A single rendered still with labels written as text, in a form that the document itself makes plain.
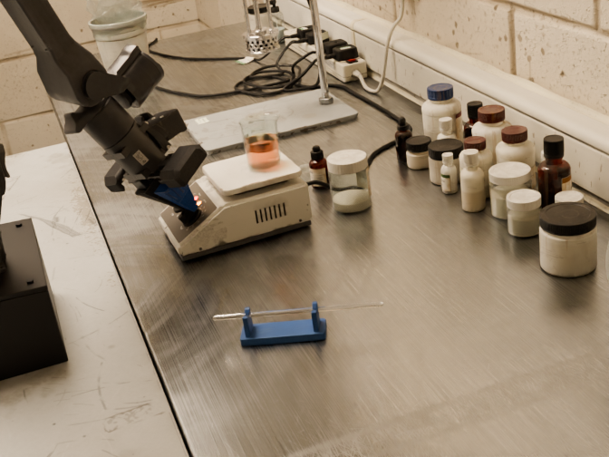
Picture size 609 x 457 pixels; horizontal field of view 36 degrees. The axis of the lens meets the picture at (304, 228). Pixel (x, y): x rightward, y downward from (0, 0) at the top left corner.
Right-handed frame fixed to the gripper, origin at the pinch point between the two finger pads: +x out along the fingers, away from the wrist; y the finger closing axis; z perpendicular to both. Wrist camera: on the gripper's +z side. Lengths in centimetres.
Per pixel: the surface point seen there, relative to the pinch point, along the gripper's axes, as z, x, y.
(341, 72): 62, 30, 32
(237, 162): 10.7, 5.4, 0.4
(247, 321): -16.5, 4.9, -24.2
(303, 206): 8.3, 12.8, -9.3
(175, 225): -2.3, 4.1, 3.1
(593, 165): 28, 29, -40
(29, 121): 87, 44, 235
